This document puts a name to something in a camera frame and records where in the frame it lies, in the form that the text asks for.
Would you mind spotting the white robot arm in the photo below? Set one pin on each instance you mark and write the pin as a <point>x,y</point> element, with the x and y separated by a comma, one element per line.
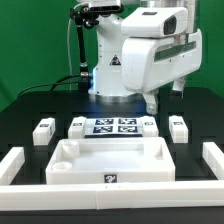
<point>154,19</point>

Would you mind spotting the white desk tabletop tray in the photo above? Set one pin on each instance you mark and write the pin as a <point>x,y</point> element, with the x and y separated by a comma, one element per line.
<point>110,160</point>

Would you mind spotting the fiducial marker base sheet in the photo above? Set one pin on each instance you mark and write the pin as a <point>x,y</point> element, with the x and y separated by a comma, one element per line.
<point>113,127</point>

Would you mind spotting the black camera on mount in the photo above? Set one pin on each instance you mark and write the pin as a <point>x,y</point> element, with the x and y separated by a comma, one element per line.
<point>105,6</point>

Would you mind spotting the white U-shaped obstacle fence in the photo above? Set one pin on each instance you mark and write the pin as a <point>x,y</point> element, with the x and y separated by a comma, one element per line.
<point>110,196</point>

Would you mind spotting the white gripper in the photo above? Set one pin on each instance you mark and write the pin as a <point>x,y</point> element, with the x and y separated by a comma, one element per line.
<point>142,73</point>

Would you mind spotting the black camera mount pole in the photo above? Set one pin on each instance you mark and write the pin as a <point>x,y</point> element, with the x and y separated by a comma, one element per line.
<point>82,46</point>

